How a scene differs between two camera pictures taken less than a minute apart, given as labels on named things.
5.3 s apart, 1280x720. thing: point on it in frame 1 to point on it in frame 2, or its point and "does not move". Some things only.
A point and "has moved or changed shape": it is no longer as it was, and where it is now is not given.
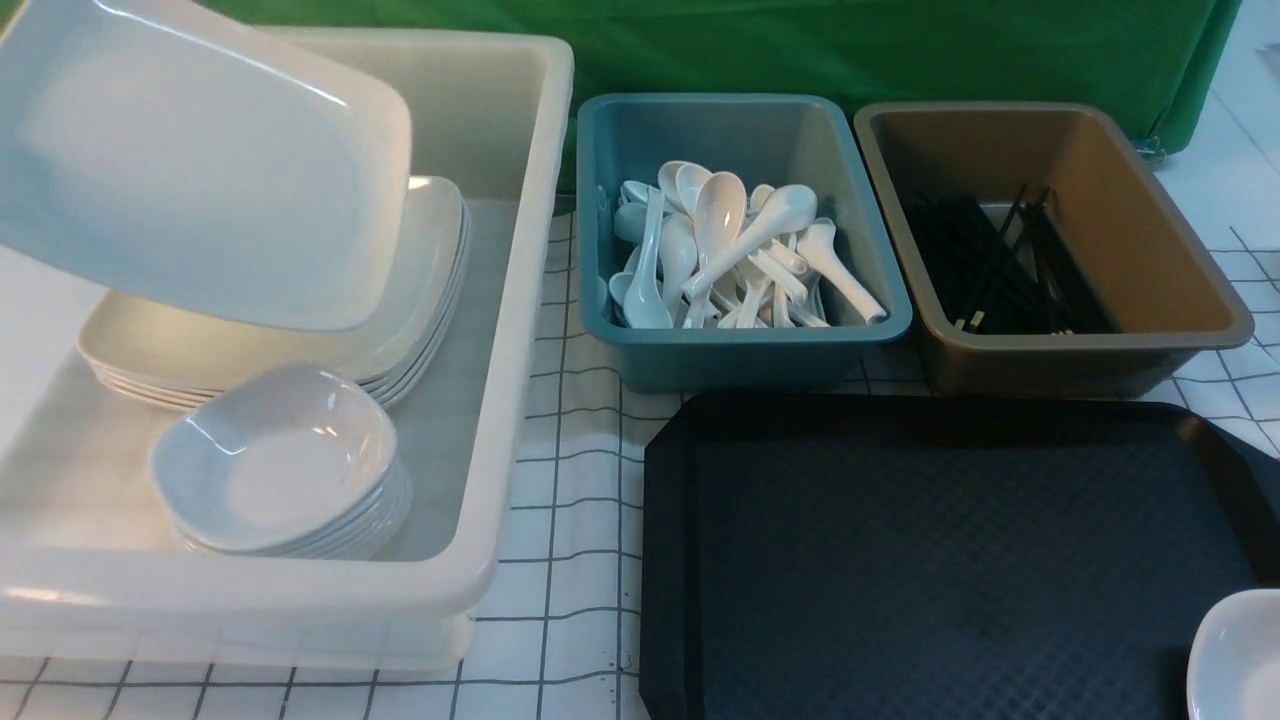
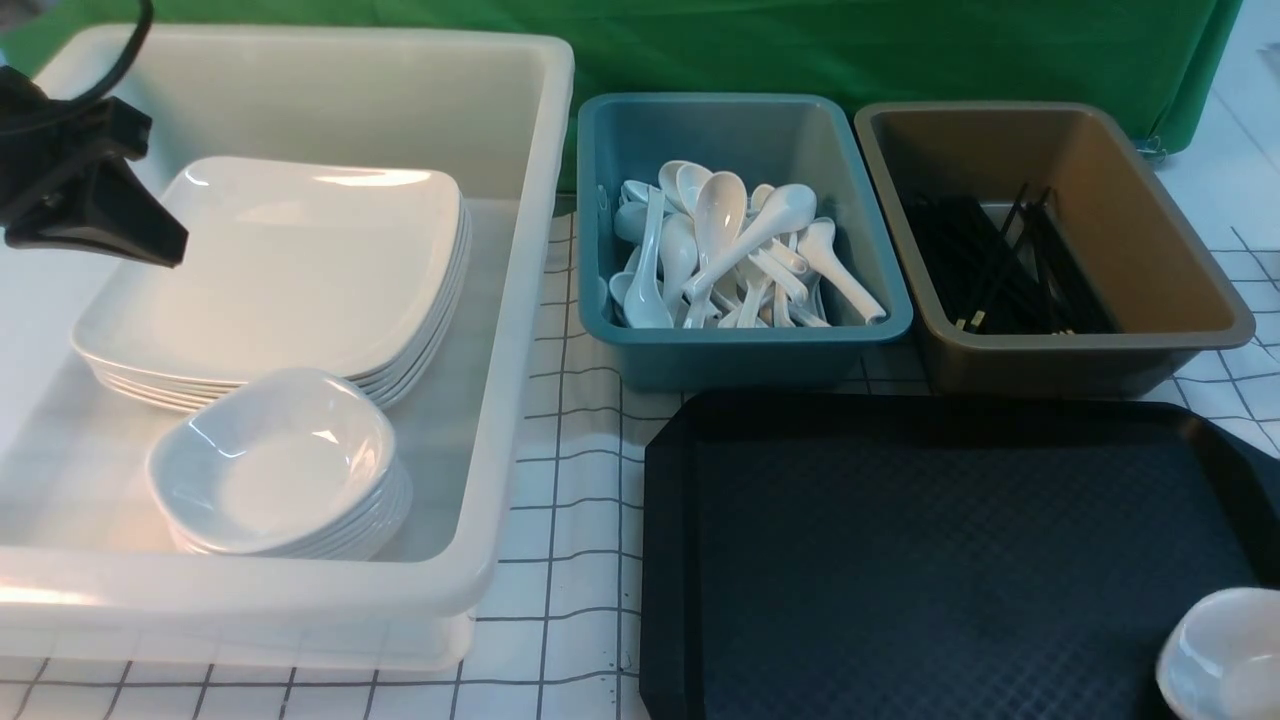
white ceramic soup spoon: [787, 209] does not move
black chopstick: [1001, 259] does not move
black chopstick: [1045, 260] does not move
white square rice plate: [196, 154] to [291, 263]
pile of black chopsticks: [1033, 278] does not move
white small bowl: [1234, 659] has moved or changed shape
